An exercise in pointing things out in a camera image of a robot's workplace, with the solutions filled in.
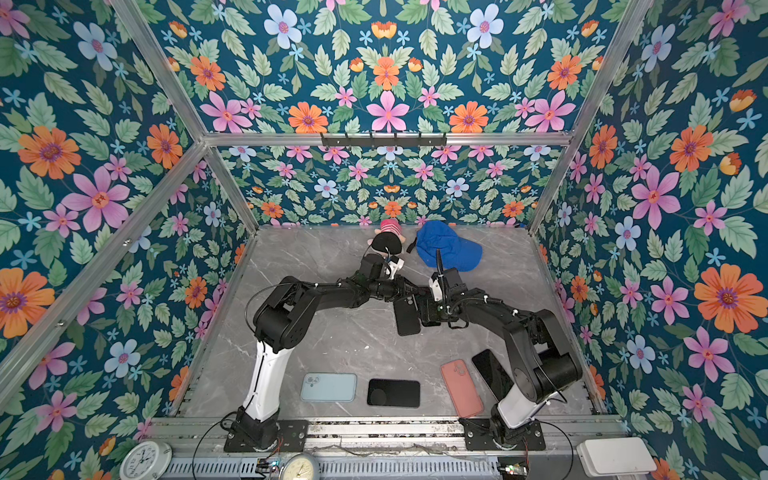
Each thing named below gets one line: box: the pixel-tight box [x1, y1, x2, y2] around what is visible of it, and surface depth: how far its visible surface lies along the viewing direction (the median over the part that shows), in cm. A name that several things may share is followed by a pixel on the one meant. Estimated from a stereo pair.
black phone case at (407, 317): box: [394, 295, 421, 336], surface depth 95 cm
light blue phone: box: [300, 372, 357, 403], surface depth 84 cm
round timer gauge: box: [279, 452, 319, 480], surface depth 67 cm
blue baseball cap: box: [416, 220, 483, 271], surface depth 113 cm
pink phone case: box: [440, 359, 484, 418], surface depth 84 cm
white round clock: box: [119, 440, 173, 480], surface depth 69 cm
